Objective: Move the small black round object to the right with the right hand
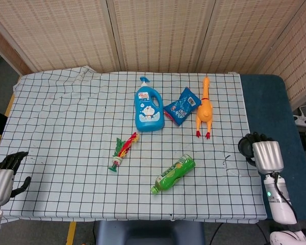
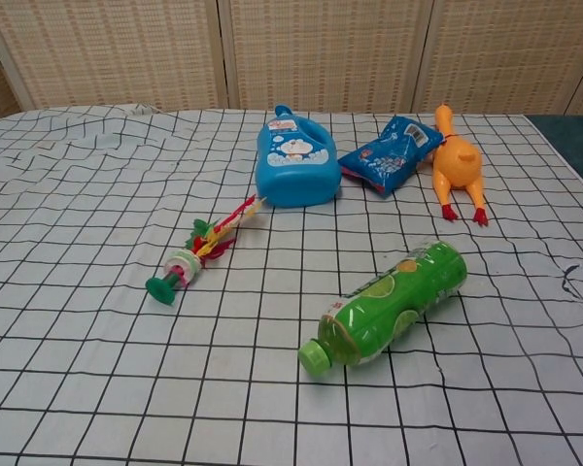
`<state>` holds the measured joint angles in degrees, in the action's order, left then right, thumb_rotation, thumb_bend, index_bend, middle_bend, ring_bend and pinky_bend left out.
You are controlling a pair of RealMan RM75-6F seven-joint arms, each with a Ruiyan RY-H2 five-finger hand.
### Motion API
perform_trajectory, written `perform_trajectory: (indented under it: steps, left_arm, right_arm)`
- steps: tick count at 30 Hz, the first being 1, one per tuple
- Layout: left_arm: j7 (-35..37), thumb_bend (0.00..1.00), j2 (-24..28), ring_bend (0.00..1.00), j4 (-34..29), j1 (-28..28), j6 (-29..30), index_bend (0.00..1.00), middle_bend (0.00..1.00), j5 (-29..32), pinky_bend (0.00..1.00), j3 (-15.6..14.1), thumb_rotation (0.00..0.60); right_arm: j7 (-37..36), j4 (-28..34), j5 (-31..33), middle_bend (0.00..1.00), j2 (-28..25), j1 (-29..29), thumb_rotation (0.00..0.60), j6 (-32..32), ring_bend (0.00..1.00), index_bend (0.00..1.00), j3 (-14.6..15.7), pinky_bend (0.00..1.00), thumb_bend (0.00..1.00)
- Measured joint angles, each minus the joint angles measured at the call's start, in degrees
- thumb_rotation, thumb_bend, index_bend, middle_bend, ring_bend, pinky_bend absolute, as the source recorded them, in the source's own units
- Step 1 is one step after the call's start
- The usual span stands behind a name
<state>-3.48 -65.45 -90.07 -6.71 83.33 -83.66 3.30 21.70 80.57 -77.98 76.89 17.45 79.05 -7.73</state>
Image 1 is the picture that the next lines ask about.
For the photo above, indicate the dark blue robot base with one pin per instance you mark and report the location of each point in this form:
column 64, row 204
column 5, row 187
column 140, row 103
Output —
column 148, row 233

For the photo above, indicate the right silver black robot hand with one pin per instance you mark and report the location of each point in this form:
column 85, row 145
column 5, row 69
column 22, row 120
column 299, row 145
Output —
column 267, row 157

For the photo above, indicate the white black checked tablecloth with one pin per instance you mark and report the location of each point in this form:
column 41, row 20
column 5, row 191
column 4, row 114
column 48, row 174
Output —
column 66, row 127

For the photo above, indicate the yellow rubber chicken toy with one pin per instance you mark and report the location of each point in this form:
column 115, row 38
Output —
column 204, row 109

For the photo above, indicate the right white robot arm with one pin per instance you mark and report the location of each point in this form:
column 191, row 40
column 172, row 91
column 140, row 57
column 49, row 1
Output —
column 280, row 204

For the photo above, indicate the green drink bottle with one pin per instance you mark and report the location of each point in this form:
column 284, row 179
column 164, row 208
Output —
column 173, row 173

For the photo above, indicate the white plastic chair base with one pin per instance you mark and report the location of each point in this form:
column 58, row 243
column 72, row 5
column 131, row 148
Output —
column 304, row 118

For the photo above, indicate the blue snack bag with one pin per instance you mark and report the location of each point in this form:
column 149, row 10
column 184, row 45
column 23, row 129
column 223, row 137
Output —
column 182, row 107

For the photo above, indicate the bamboo folding screen panel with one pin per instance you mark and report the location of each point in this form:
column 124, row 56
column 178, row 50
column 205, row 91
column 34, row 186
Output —
column 163, row 33
column 5, row 48
column 301, row 63
column 61, row 30
column 244, row 35

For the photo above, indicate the colourful feather shuttlecock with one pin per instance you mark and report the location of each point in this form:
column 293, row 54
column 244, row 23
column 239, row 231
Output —
column 122, row 150

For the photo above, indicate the blue detergent bottle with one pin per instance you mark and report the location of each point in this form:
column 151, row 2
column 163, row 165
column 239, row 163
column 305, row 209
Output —
column 149, row 112

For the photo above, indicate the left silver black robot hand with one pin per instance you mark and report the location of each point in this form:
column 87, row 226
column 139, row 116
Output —
column 0, row 186

